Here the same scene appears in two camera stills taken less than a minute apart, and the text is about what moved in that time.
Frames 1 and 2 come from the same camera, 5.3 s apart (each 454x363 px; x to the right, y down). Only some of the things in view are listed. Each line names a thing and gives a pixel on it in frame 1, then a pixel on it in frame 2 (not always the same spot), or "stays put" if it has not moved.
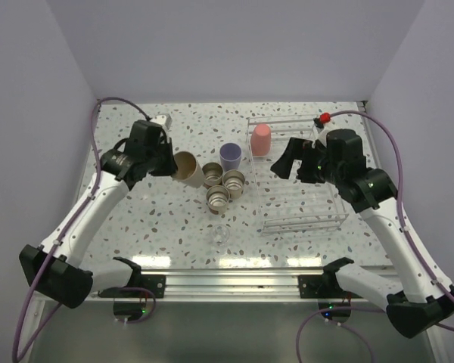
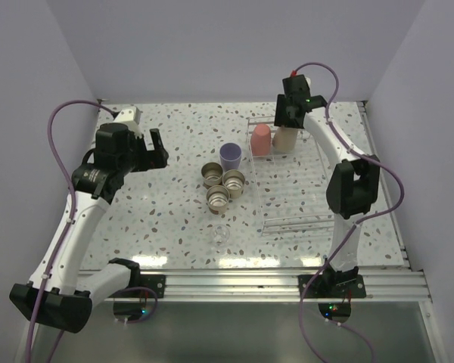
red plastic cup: [261, 140] stays put
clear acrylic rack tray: [286, 205] stays put
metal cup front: [218, 197] stays put
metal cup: [212, 174] stays put
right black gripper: [296, 150] to [281, 118]
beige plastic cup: [188, 169] to [284, 138]
